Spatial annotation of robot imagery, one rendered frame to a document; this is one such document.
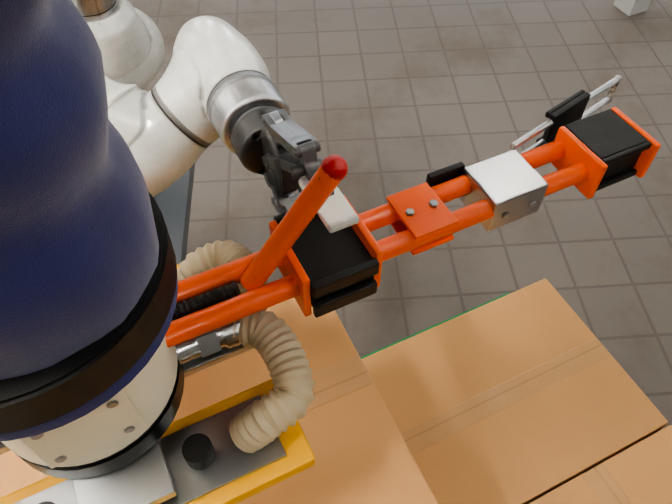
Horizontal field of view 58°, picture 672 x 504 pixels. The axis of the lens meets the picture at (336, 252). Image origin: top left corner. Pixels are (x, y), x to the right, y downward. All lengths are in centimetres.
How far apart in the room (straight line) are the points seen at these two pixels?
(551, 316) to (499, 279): 73
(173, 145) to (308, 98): 202
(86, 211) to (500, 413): 106
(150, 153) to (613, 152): 54
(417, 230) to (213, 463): 30
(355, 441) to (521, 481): 52
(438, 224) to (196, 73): 35
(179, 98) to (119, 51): 49
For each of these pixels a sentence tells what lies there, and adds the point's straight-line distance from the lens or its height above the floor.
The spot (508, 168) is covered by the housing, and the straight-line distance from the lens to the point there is 69.
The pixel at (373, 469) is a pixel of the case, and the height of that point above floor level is 94.
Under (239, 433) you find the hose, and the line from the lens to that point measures 61.
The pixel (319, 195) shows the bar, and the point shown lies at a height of 134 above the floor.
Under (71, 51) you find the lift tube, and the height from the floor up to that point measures 154.
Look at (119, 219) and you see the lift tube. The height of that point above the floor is 143.
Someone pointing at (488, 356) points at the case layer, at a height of 54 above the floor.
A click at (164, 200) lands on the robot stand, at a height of 75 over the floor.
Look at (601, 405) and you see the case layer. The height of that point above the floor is 54.
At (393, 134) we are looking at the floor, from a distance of 262.
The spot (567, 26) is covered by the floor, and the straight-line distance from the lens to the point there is 346.
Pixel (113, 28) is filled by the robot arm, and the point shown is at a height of 109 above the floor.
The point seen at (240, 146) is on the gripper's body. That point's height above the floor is 125.
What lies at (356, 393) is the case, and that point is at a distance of 85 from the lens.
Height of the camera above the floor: 172
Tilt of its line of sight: 52 degrees down
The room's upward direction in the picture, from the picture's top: straight up
